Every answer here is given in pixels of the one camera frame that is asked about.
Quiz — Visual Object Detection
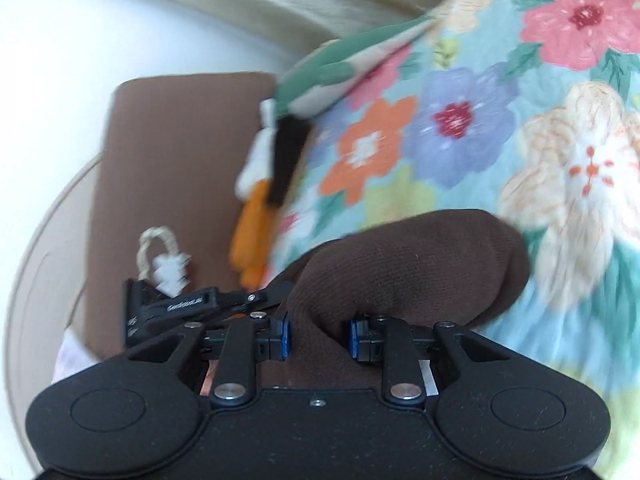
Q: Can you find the dark brown knit garment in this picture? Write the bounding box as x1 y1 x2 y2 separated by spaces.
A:
202 208 532 396

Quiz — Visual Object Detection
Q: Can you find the beige curved headboard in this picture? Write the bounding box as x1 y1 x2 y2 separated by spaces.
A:
9 151 103 413

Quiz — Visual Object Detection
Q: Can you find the floral quilt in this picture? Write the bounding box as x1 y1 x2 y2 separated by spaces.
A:
267 0 640 480

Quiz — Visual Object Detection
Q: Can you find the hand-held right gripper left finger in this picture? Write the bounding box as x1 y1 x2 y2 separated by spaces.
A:
120 311 292 407

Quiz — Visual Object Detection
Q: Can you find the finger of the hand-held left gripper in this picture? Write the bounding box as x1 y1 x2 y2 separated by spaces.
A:
216 281 296 322

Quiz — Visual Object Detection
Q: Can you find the white paper tag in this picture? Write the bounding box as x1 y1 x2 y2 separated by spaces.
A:
151 252 194 297

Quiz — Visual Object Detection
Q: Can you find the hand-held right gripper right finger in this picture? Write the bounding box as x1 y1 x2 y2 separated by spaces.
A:
349 314 506 405

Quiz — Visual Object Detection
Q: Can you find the beige rope loop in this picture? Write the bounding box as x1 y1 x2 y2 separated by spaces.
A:
136 227 174 282

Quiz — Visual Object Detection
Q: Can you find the brown cushion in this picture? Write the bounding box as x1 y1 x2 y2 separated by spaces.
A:
86 72 279 358

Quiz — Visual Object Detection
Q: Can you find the green and white plush toy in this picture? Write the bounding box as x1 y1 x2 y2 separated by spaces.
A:
274 14 437 122

